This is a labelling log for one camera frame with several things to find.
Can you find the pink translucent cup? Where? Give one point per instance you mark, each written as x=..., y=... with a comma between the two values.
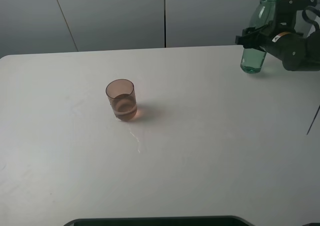
x=122, y=98

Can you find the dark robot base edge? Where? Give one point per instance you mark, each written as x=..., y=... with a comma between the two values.
x=146, y=221

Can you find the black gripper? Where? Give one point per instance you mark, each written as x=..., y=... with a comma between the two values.
x=295, y=52

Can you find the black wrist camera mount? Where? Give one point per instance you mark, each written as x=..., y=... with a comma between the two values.
x=286, y=13

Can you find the green transparent plastic bottle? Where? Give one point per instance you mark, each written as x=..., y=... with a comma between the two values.
x=253, y=59

